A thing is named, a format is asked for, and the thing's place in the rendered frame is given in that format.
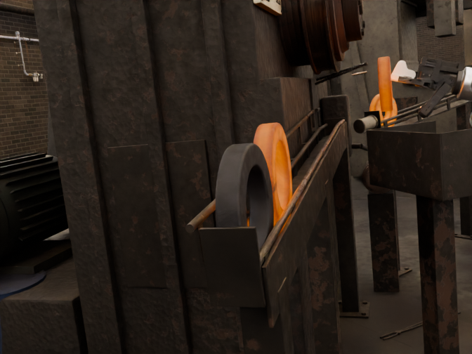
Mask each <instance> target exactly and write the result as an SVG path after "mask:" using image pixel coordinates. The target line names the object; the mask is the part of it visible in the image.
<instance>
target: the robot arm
mask: <svg viewBox="0 0 472 354"><path fill-rule="evenodd" d="M463 67H464V64H462V63H451V62H447V61H443V60H438V59H434V58H425V57H423V58H422V59H421V62H420V64H419V67H418V70H417V72H418V74H417V79H414V78H415V76H416V73H415V71H413V70H409V69H407V65H406V62H405V61H403V60H401V61H399V62H398V64H397V65H396V66H395V69H394V70H393V73H392V74H391V81H398V82H402V83H407V84H414V85H415V86H419V87H423V88H428V89H432V90H434V91H435V90H436V89H437V88H438V87H439V86H440V85H441V84H442V83H443V82H444V84H443V85H442V86H441V87H440V88H439V89H438V90H437V91H436V92H435V93H434V95H433V96H432V97H431V98H430V99H429V101H428V102H427V103H426V104H423V105H422V106H421V107H420V108H419V110H418V115H419V116H420V117H422V118H426V117H428V116H429V115H431V113H432V111H433V108H434V107H435V106H436V105H437V104H438V103H439V102H440V101H441V100H442V99H443V97H444V96H445V95H446V94H447V92H448V91H449V90H450V89H452V95H456V96H457V99H461V100H468V101H472V67H465V68H464V70H463ZM404 76H406V77H404ZM410 77H411V78H410ZM450 77H452V78H453V80H452V79H450Z"/></svg>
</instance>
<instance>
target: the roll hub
mask: <svg viewBox="0 0 472 354"><path fill-rule="evenodd" d="M341 3H342V11H343V22H344V27H345V33H346V38H347V41H358V40H362V39H363V36H362V34H361V29H363V27H362V21H363V20H362V14H363V0H361V6H359V5H358V0H341Z"/></svg>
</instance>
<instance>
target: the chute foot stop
mask: <svg viewBox="0 0 472 354"><path fill-rule="evenodd" d="M199 233H200V239H201V243H202V252H203V257H204V266H205V271H206V280H207V284H208V290H209V298H210V303H211V306H220V307H252V308H265V306H266V300H265V294H264V288H263V277H262V271H261V260H260V254H259V248H258V238H257V231H256V226H253V227H226V228H200V229H199Z"/></svg>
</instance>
